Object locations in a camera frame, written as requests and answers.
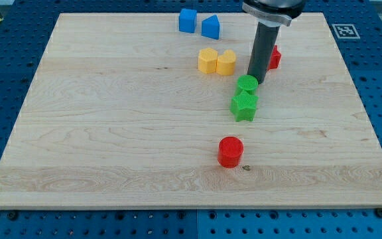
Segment red star block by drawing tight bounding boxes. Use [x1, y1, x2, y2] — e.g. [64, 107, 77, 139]
[268, 45, 282, 70]

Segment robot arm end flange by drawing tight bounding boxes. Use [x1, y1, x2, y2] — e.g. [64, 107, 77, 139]
[242, 0, 307, 27]

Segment green star block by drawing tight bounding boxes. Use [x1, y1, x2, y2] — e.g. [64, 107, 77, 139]
[230, 91, 259, 121]

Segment yellow heart block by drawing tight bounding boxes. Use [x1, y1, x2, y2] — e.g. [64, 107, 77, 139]
[216, 49, 237, 76]

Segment red cylinder block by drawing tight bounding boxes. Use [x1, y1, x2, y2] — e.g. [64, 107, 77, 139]
[218, 136, 244, 168]

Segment yellow hexagon block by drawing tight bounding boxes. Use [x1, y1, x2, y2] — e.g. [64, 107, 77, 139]
[198, 48, 218, 74]

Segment green cylinder block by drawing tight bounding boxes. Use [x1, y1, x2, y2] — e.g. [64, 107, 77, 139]
[235, 74, 259, 96]

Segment wooden board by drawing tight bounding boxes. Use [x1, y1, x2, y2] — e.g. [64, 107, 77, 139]
[0, 13, 382, 210]

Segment blue triangular block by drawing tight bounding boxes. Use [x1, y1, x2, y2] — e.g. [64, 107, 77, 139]
[201, 15, 220, 40]

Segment blue cube block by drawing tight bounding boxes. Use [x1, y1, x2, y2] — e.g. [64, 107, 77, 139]
[178, 9, 197, 33]

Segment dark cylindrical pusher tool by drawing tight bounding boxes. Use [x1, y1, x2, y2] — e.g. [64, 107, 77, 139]
[247, 23, 280, 84]

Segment white fiducial marker tag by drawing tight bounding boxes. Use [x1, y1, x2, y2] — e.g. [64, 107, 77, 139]
[332, 23, 360, 39]

